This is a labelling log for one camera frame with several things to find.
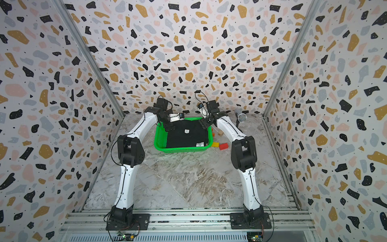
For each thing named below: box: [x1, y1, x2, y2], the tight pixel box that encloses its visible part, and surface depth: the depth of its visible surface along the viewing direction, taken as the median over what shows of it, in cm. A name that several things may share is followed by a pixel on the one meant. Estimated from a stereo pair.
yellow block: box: [211, 142, 221, 148], surface depth 105 cm
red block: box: [219, 142, 230, 151], surface depth 105 cm
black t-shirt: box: [166, 119, 209, 149], surface depth 102 cm
